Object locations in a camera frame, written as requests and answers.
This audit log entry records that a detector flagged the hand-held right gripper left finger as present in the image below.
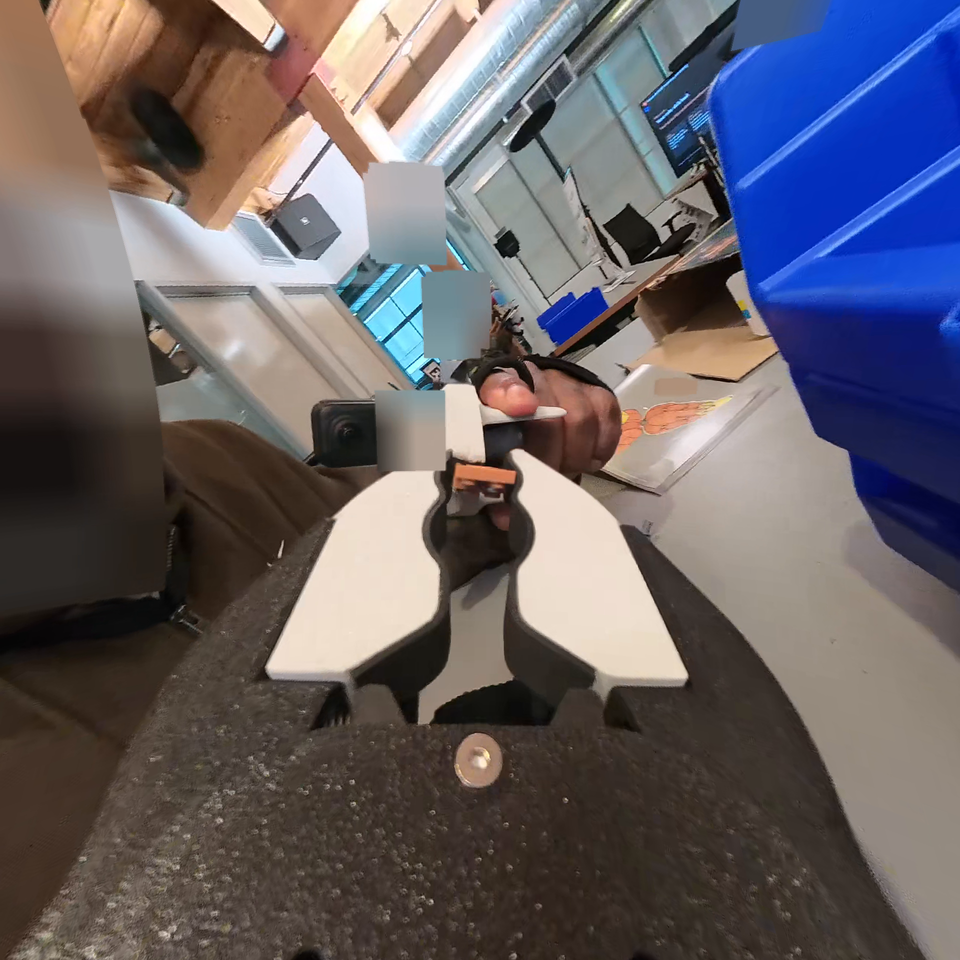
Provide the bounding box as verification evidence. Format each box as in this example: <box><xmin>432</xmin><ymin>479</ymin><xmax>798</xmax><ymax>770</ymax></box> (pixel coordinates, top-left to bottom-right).
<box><xmin>264</xmin><ymin>468</ymin><xmax>451</xmax><ymax>685</ymax></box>

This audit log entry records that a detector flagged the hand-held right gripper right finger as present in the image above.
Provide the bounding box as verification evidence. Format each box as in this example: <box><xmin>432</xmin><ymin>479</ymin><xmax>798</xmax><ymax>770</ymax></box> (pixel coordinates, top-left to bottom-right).
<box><xmin>504</xmin><ymin>448</ymin><xmax>690</xmax><ymax>690</ymax></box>

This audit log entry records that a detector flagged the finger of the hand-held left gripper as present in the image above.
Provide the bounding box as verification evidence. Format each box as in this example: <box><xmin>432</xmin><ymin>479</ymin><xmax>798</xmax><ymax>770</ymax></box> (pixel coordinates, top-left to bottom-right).
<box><xmin>446</xmin><ymin>483</ymin><xmax>507</xmax><ymax>520</ymax></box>

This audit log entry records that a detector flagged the orange toy brick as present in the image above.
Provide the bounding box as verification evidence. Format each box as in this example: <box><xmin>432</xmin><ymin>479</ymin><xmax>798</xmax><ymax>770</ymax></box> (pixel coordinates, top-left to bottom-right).
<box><xmin>452</xmin><ymin>462</ymin><xmax>520</xmax><ymax>490</ymax></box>

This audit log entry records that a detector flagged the person's left hand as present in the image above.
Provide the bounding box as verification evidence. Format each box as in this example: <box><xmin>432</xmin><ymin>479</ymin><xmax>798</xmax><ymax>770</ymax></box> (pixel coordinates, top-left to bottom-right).
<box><xmin>478</xmin><ymin>358</ymin><xmax>624</xmax><ymax>530</ymax></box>

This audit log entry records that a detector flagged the printed instruction booklet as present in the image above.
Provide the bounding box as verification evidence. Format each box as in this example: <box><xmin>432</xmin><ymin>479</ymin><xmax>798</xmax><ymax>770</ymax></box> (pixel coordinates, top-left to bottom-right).
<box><xmin>598</xmin><ymin>366</ymin><xmax>783</xmax><ymax>496</ymax></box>

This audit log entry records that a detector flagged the black speaker on stand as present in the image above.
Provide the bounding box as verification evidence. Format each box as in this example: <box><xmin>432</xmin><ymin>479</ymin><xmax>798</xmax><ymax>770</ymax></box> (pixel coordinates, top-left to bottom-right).
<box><xmin>493</xmin><ymin>231</ymin><xmax>543</xmax><ymax>301</ymax></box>

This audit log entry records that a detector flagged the flattened cardboard box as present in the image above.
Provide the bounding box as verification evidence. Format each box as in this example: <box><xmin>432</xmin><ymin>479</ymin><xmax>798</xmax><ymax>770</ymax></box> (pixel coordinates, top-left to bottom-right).
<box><xmin>622</xmin><ymin>266</ymin><xmax>781</xmax><ymax>384</ymax></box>

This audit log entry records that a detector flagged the long wooden desk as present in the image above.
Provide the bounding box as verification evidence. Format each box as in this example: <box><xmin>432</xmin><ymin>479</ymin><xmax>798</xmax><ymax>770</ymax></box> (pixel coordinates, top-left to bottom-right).
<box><xmin>551</xmin><ymin>251</ymin><xmax>740</xmax><ymax>357</ymax></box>

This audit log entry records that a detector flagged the white instruction sheet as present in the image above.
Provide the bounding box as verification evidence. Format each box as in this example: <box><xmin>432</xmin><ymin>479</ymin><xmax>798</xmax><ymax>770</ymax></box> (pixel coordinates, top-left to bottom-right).
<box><xmin>562</xmin><ymin>166</ymin><xmax>603</xmax><ymax>264</ymax></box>

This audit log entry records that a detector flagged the black office chair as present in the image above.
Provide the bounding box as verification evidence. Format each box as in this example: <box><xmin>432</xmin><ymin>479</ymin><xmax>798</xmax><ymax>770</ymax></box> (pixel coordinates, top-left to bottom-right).
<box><xmin>603</xmin><ymin>202</ymin><xmax>699</xmax><ymax>264</ymax></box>

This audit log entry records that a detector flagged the black ceiling lamp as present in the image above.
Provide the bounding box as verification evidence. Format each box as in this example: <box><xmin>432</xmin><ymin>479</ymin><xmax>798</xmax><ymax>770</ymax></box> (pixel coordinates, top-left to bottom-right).
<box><xmin>131</xmin><ymin>90</ymin><xmax>204</xmax><ymax>170</ymax></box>

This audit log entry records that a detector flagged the black round lamp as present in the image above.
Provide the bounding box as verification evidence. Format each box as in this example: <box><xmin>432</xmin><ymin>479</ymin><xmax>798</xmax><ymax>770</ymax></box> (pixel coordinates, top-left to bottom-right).
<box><xmin>508</xmin><ymin>97</ymin><xmax>558</xmax><ymax>155</ymax></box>

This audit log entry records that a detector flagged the dark computer monitor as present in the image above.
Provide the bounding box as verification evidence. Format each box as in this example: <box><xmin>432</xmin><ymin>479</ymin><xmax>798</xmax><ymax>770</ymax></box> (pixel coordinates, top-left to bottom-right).
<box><xmin>639</xmin><ymin>63</ymin><xmax>725</xmax><ymax>180</ymax></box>

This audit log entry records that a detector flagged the white wall vent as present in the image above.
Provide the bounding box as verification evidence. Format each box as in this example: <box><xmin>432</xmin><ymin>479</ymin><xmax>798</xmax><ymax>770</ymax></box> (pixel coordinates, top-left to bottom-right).
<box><xmin>231</xmin><ymin>210</ymin><xmax>299</xmax><ymax>269</ymax></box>

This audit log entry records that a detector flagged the black wall speaker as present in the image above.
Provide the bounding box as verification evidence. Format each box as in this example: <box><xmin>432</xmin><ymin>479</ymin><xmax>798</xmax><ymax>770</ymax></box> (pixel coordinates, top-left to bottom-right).
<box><xmin>268</xmin><ymin>192</ymin><xmax>343</xmax><ymax>261</ymax></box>

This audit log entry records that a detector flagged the black strap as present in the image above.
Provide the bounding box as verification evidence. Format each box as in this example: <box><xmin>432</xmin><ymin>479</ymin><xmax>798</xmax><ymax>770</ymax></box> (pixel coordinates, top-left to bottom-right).
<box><xmin>0</xmin><ymin>525</ymin><xmax>204</xmax><ymax>655</ymax></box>

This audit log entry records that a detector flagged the silver ventilation duct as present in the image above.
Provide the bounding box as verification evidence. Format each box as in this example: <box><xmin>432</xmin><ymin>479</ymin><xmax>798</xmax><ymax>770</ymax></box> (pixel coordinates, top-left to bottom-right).
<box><xmin>390</xmin><ymin>0</ymin><xmax>676</xmax><ymax>162</ymax></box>

